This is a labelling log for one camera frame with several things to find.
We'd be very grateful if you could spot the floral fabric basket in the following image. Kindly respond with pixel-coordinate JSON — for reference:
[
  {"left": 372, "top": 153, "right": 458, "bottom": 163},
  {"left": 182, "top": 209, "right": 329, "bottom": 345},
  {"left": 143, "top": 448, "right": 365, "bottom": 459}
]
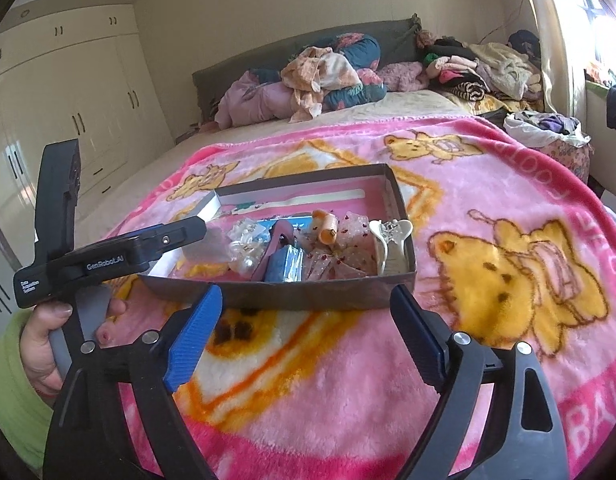
[{"left": 542, "top": 137, "right": 594, "bottom": 186}]

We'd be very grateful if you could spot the teal floral quilt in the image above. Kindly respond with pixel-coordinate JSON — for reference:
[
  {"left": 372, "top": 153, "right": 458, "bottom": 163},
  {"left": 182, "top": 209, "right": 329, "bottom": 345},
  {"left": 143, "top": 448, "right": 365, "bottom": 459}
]
[{"left": 318, "top": 31, "right": 389, "bottom": 111}]

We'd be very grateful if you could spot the white hair claw clip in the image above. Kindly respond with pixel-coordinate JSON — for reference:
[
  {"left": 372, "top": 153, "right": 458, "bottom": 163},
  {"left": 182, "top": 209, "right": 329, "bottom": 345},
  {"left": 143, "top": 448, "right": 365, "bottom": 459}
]
[{"left": 369, "top": 218, "right": 413, "bottom": 277}]

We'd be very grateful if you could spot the pink pillow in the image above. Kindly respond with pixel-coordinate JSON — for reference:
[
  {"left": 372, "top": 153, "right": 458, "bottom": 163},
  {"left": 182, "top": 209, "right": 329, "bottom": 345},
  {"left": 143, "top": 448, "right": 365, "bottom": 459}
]
[{"left": 214, "top": 69, "right": 299, "bottom": 130}]

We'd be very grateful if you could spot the person's left hand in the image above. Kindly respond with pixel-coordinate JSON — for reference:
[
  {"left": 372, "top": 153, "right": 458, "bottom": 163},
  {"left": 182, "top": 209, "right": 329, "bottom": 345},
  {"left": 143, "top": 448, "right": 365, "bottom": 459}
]
[{"left": 19, "top": 297, "right": 129, "bottom": 396}]

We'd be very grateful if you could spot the yellow printed blanket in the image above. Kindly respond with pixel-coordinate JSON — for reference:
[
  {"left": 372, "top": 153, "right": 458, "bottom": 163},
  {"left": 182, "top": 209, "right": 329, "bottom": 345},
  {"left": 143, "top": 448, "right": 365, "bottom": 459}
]
[{"left": 453, "top": 91, "right": 543, "bottom": 116}]

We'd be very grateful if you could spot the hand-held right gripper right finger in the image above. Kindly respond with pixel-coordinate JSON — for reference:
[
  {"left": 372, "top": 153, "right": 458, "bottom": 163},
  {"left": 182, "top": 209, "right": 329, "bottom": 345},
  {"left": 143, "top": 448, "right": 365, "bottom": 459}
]
[{"left": 389, "top": 284, "right": 571, "bottom": 480}]

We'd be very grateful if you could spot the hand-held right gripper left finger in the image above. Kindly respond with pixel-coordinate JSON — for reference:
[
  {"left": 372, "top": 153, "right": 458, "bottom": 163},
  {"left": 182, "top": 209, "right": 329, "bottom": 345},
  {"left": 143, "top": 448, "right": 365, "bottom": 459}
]
[{"left": 43, "top": 284, "right": 223, "bottom": 480}]

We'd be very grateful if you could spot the cream flat stick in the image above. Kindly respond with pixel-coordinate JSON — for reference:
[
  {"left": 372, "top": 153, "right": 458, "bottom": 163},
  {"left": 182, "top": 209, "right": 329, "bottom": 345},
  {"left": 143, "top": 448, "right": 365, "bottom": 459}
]
[{"left": 220, "top": 187, "right": 365, "bottom": 211}]

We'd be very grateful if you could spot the orange hair roller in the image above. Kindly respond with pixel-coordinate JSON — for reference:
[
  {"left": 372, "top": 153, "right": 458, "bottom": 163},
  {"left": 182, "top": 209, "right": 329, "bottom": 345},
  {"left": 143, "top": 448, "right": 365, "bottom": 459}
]
[{"left": 310, "top": 208, "right": 341, "bottom": 245}]

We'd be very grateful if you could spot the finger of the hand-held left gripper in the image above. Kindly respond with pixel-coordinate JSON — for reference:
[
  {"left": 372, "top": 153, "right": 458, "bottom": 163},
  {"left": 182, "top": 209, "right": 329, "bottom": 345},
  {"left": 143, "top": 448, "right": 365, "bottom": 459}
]
[{"left": 155, "top": 216, "right": 209, "bottom": 261}]

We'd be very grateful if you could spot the white bag of clothes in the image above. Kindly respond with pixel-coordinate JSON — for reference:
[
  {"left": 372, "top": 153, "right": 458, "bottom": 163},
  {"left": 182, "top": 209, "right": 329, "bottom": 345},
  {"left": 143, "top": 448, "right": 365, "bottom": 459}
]
[{"left": 502, "top": 110, "right": 591, "bottom": 148}]

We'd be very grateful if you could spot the person's left forearm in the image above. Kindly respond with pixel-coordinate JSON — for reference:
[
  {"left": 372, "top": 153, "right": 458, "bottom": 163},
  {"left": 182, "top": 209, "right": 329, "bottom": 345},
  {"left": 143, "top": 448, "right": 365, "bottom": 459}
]
[{"left": 0, "top": 307, "right": 56, "bottom": 471}]

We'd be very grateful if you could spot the white wardrobe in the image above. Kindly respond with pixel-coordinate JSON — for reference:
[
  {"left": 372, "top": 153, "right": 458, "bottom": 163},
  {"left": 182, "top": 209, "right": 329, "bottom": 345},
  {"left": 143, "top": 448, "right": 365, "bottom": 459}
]
[{"left": 0, "top": 7, "right": 175, "bottom": 311}]

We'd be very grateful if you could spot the blue printed card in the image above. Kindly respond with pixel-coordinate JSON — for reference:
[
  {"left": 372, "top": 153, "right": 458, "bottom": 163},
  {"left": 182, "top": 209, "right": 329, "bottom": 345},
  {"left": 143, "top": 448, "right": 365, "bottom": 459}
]
[{"left": 260, "top": 215, "right": 313, "bottom": 233}]

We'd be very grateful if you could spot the dark cardboard box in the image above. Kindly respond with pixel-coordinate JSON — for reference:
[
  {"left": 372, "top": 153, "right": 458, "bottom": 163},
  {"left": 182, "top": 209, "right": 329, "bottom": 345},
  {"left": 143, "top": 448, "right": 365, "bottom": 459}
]
[{"left": 138, "top": 162, "right": 419, "bottom": 313}]

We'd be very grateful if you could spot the pink printed blanket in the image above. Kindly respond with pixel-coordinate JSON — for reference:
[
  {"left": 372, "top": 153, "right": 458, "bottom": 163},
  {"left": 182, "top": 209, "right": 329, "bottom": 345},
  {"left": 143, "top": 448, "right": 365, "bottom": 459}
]
[{"left": 100, "top": 115, "right": 616, "bottom": 480}]

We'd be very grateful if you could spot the peach floral cloth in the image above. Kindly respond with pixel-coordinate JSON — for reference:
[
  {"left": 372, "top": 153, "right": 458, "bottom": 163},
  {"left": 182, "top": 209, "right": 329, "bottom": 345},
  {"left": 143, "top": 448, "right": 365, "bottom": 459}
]
[{"left": 280, "top": 46, "right": 363, "bottom": 123}]

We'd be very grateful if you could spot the window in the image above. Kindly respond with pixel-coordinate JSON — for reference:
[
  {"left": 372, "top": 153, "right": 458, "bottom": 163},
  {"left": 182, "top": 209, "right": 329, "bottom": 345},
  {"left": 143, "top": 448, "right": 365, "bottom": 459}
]
[{"left": 562, "top": 0, "right": 616, "bottom": 86}]

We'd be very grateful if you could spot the pink fuzzy garment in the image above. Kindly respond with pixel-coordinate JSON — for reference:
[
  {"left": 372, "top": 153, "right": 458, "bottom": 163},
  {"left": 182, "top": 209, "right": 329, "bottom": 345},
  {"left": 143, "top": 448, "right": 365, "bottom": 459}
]
[{"left": 378, "top": 60, "right": 431, "bottom": 92}]

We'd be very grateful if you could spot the earring card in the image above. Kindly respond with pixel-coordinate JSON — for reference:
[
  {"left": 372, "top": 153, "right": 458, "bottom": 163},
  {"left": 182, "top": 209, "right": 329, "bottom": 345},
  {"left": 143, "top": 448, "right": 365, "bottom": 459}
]
[{"left": 225, "top": 219, "right": 271, "bottom": 276}]

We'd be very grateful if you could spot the pink hair clip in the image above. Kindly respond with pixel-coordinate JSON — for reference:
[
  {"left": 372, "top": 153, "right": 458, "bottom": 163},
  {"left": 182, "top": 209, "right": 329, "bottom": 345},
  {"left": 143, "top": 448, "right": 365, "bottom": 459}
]
[{"left": 250, "top": 220, "right": 296, "bottom": 282}]

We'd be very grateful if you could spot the beige bed sheet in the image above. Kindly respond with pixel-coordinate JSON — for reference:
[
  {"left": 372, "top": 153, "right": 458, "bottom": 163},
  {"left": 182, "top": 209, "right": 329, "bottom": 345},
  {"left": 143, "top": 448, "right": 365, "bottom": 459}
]
[{"left": 105, "top": 87, "right": 493, "bottom": 241}]

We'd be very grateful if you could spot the sheer polka dot bow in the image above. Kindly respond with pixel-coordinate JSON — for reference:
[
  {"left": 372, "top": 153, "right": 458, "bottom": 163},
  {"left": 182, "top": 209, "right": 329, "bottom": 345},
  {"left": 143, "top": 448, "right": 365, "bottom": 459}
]
[{"left": 295, "top": 212, "right": 383, "bottom": 281}]

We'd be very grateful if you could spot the pile of clothes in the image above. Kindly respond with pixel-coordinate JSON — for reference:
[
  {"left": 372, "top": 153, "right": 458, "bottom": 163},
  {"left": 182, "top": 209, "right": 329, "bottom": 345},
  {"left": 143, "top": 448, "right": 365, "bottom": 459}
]
[{"left": 420, "top": 30, "right": 546, "bottom": 103}]

